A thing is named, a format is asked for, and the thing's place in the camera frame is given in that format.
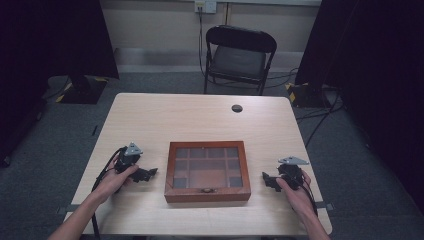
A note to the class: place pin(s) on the person's right hand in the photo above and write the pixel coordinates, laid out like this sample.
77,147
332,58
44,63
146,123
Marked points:
298,198

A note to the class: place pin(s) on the black stand base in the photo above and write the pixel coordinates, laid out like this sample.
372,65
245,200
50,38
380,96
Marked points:
306,95
83,90

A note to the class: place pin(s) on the person's left hand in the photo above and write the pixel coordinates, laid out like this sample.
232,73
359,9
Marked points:
113,181

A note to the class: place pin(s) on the black curtain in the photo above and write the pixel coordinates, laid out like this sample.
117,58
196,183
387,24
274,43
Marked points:
373,66
50,36

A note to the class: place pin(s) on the white wall socket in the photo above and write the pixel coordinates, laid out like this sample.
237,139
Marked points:
205,6

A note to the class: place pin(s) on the black folding chair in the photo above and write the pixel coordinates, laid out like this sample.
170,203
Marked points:
238,60

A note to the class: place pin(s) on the grey table edge bracket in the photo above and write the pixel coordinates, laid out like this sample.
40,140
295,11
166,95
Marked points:
68,209
325,205

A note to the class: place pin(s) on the wooden box with glass lid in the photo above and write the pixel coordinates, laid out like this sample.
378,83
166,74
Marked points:
206,171

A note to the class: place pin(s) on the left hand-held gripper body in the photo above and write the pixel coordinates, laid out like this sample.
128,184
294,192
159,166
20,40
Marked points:
128,156

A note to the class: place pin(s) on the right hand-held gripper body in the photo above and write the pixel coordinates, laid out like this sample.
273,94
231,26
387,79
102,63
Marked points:
291,171

